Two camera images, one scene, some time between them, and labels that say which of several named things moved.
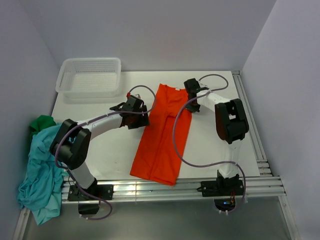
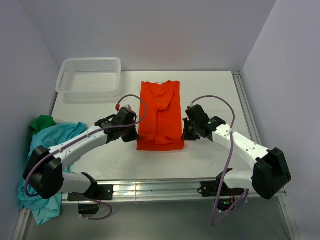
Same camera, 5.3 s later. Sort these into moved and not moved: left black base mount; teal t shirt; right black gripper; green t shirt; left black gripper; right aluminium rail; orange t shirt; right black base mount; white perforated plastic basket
Moved: orange t shirt; right black gripper; left black gripper
Not moved: right aluminium rail; right black base mount; left black base mount; teal t shirt; white perforated plastic basket; green t shirt
